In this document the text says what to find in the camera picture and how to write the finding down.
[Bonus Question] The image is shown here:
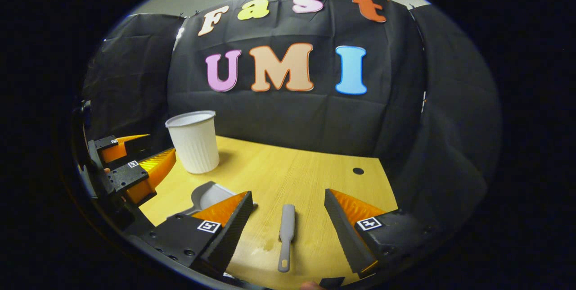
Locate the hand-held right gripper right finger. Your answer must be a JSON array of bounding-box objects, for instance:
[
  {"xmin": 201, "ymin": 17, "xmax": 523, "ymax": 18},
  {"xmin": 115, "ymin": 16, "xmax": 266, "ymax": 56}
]
[{"xmin": 324, "ymin": 189, "xmax": 444, "ymax": 279}]

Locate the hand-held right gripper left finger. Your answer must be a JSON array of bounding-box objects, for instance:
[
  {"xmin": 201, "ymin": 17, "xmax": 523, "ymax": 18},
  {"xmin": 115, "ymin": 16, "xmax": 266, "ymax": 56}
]
[{"xmin": 124, "ymin": 191, "xmax": 254, "ymax": 277}]

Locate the grey plastic dustpan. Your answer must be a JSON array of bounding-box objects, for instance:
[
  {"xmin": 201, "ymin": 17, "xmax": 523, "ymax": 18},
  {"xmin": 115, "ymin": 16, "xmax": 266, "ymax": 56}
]
[{"xmin": 169, "ymin": 181, "xmax": 258, "ymax": 218}]

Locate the small grey broom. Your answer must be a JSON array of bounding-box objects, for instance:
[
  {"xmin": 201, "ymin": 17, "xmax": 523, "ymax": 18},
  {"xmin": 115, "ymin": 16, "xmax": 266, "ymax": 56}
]
[{"xmin": 278, "ymin": 204, "xmax": 296, "ymax": 273}]

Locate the wooden desktop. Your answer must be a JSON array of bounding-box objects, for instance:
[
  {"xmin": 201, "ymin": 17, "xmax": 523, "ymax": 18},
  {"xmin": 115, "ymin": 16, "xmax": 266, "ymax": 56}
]
[{"xmin": 139, "ymin": 136, "xmax": 399, "ymax": 290}]

